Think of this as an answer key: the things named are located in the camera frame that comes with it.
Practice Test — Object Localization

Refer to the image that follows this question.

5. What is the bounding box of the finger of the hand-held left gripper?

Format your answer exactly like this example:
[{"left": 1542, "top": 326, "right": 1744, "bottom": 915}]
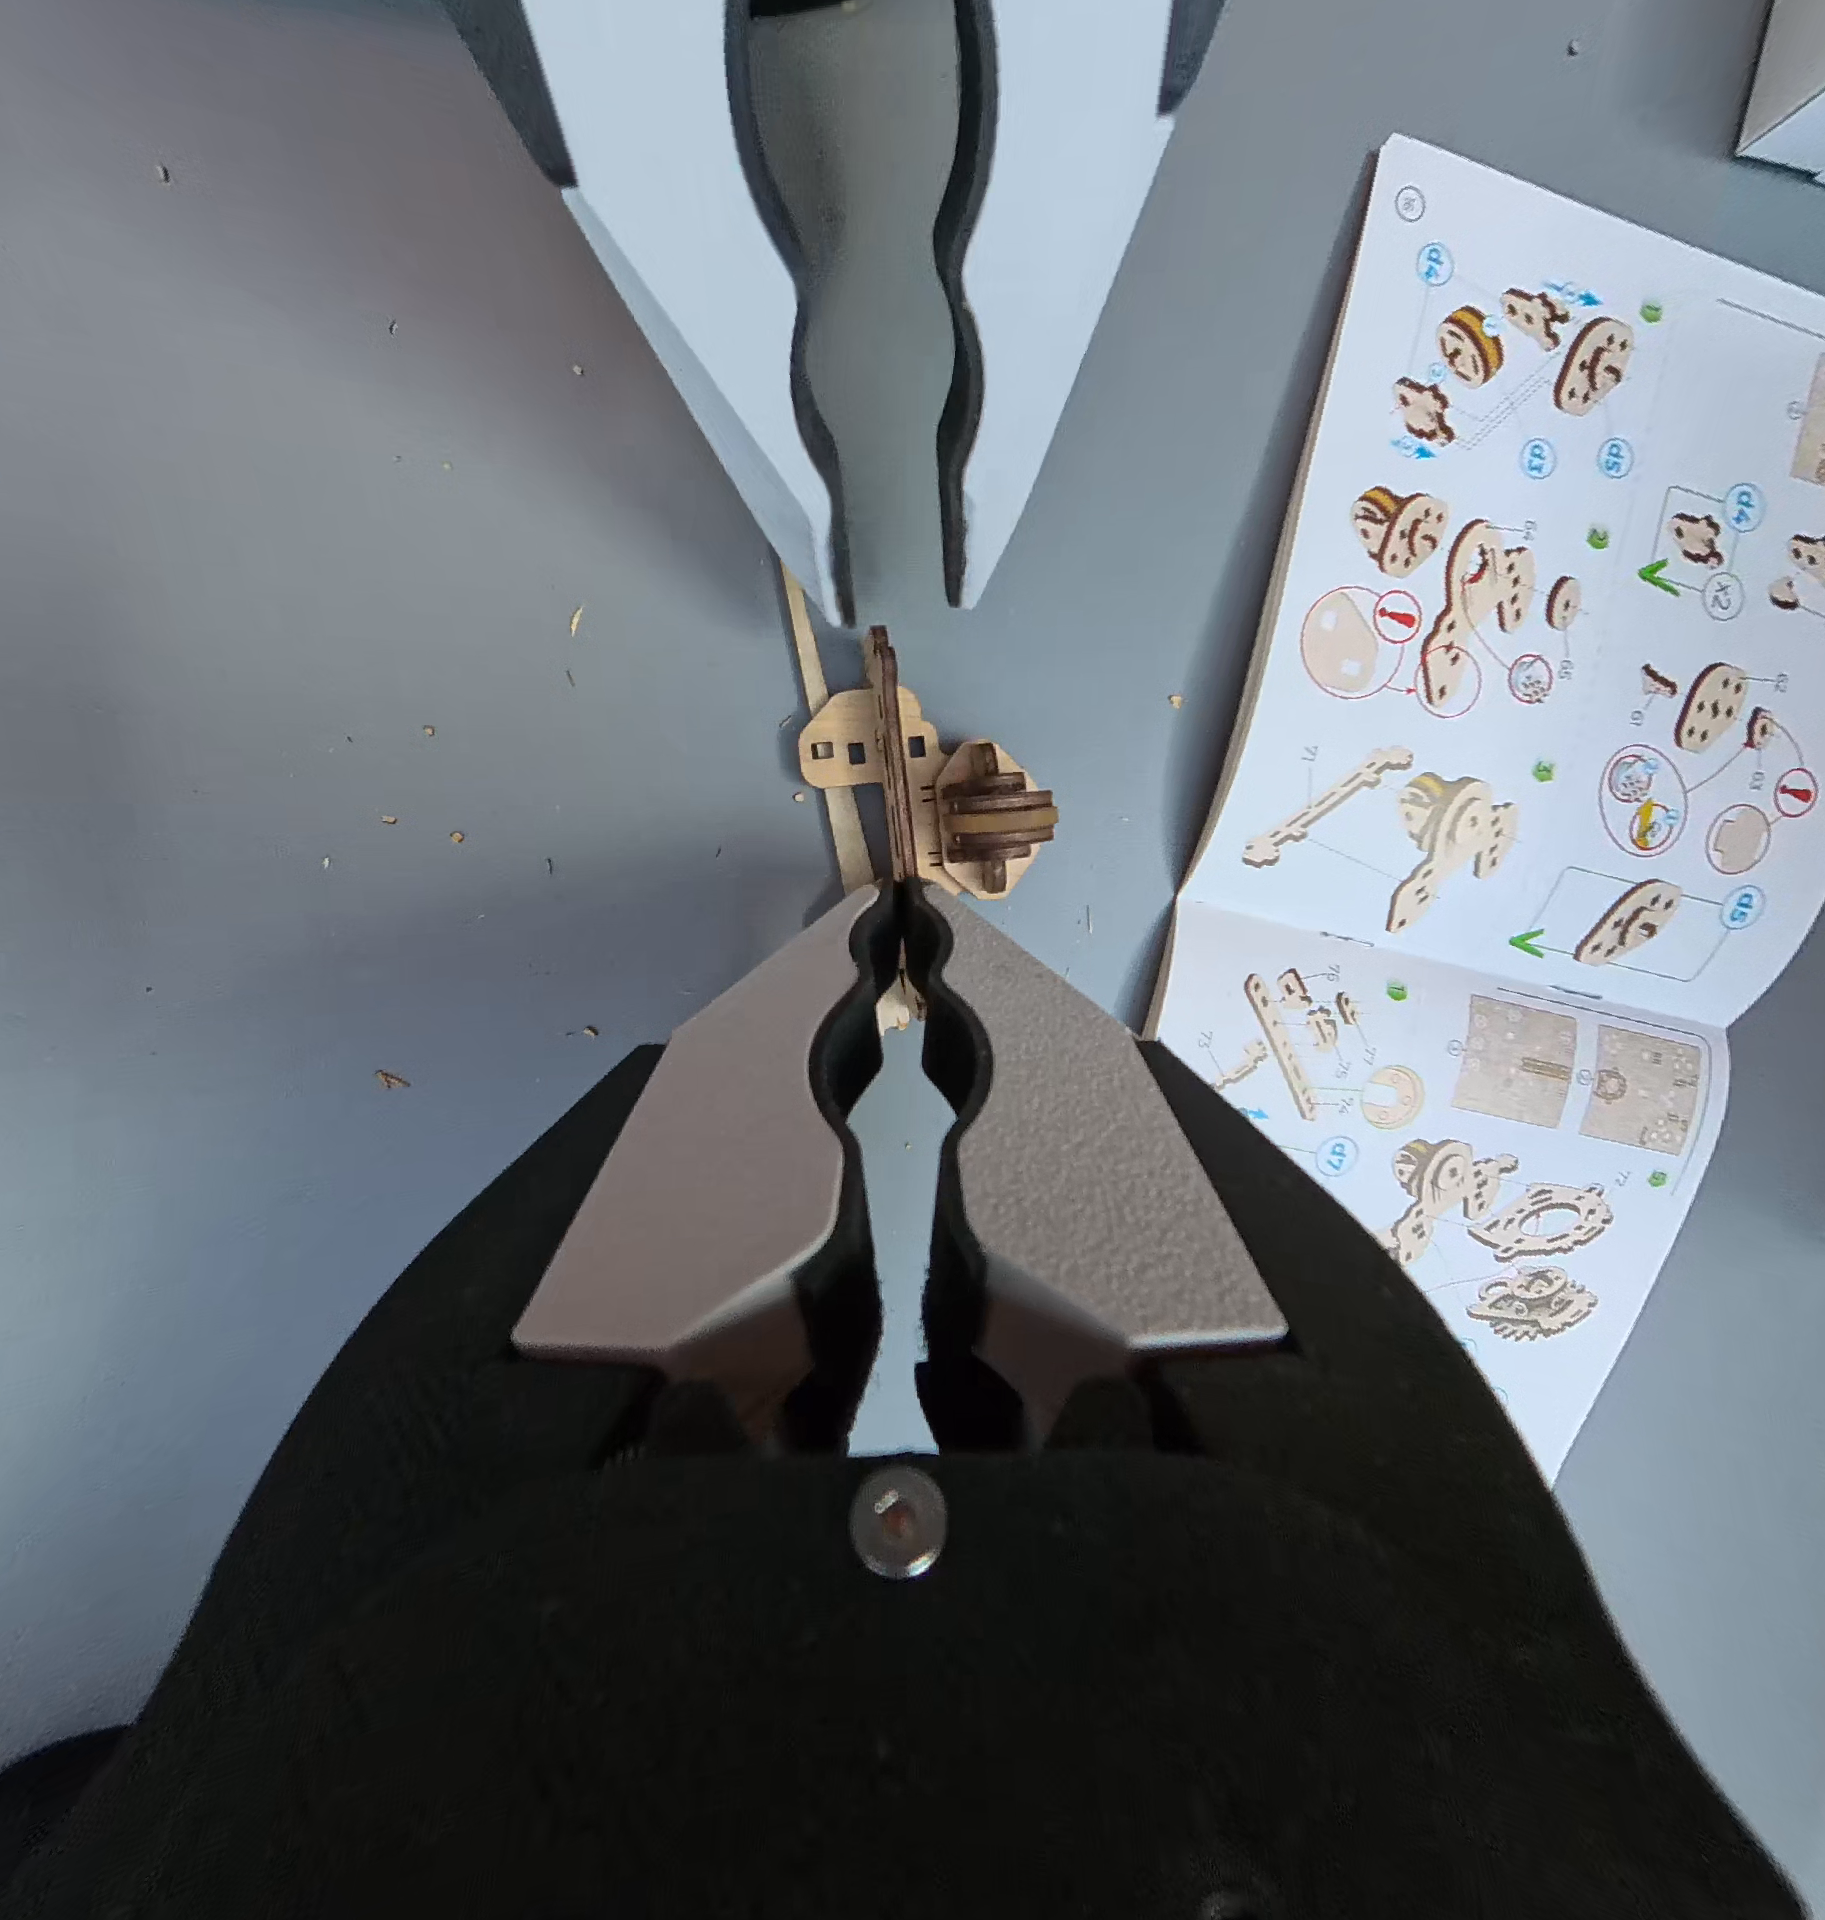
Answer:
[
  {"left": 929, "top": 0, "right": 1180, "bottom": 609},
  {"left": 521, "top": 0, "right": 856, "bottom": 631}
]

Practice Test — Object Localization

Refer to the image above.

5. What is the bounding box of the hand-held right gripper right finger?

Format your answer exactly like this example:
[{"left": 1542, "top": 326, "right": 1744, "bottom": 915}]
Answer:
[{"left": 906, "top": 883, "right": 1289, "bottom": 1455}]

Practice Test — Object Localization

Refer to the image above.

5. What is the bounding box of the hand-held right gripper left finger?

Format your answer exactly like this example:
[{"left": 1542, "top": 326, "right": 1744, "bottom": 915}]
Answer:
[{"left": 507, "top": 883, "right": 899, "bottom": 1455}]

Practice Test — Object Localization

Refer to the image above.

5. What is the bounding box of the wooden model assembly with knob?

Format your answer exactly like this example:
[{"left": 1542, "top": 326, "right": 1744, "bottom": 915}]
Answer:
[{"left": 781, "top": 558, "right": 1061, "bottom": 1038}]

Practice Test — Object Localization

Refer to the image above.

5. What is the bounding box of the assembly instruction booklet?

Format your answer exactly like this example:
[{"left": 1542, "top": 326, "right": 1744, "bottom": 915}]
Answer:
[{"left": 1145, "top": 130, "right": 1825, "bottom": 1484}]

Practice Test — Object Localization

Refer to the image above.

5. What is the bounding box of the white cardboard box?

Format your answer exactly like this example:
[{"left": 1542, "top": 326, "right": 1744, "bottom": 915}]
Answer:
[{"left": 1734, "top": 0, "right": 1825, "bottom": 189}]

